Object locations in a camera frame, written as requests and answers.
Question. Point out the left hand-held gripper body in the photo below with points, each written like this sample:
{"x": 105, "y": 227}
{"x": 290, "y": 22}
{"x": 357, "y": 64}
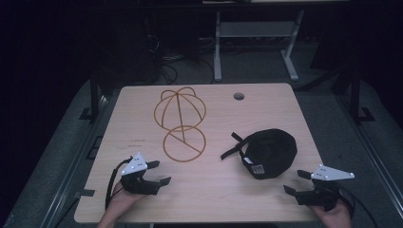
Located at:
{"x": 136, "y": 185}

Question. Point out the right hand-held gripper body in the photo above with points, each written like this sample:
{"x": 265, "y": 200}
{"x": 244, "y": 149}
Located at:
{"x": 320, "y": 194}

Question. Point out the black baseball cap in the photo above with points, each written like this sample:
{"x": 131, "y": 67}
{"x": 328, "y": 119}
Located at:
{"x": 272, "y": 148}

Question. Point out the person's left hand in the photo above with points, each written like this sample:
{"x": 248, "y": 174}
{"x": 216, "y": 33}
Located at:
{"x": 118, "y": 202}

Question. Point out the person's right hand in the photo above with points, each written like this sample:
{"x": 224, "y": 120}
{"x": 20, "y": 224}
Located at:
{"x": 331, "y": 218}

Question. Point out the grey metal stand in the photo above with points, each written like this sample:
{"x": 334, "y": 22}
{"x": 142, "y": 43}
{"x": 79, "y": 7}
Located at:
{"x": 253, "y": 30}

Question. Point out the grey metal rail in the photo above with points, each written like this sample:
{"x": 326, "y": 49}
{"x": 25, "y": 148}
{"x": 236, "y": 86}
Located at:
{"x": 377, "y": 171}
{"x": 68, "y": 186}

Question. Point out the black metal post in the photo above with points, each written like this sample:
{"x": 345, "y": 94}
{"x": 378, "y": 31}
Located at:
{"x": 94, "y": 98}
{"x": 355, "y": 95}

